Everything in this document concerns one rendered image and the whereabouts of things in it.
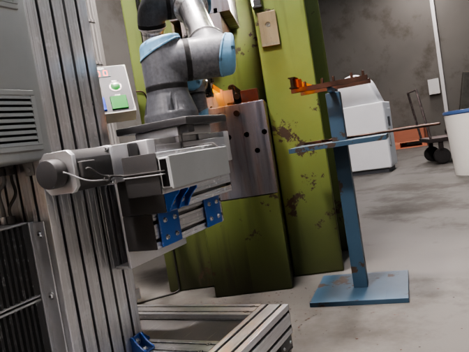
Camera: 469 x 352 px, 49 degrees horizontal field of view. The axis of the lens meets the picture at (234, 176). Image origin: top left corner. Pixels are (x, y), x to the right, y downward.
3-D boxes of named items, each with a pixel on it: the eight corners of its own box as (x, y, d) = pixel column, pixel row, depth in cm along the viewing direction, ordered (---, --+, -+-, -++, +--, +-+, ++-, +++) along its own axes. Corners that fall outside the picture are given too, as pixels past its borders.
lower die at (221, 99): (234, 105, 251) (232, 87, 251) (195, 112, 254) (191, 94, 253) (243, 109, 293) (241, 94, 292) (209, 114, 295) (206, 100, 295)
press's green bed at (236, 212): (292, 288, 249) (278, 193, 246) (216, 297, 254) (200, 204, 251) (293, 260, 304) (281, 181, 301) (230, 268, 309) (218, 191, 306)
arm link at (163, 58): (144, 91, 148) (136, 44, 147) (191, 85, 150) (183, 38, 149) (144, 86, 136) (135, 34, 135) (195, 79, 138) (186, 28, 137)
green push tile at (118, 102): (128, 106, 241) (125, 93, 244) (112, 109, 239) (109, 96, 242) (128, 109, 242) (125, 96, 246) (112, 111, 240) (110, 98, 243)
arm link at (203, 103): (180, 126, 198) (175, 97, 198) (209, 121, 200) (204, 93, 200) (181, 123, 191) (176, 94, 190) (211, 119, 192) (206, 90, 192)
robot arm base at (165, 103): (181, 117, 133) (174, 79, 133) (134, 126, 140) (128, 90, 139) (209, 116, 147) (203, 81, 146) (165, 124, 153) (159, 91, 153)
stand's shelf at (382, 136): (386, 139, 206) (385, 134, 206) (289, 154, 219) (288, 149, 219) (389, 136, 234) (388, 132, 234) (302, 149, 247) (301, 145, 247)
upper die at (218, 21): (222, 31, 249) (219, 12, 248) (182, 39, 252) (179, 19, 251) (233, 46, 291) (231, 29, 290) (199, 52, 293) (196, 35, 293)
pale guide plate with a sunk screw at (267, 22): (280, 44, 258) (274, 9, 257) (262, 47, 259) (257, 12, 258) (280, 45, 260) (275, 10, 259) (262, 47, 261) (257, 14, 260)
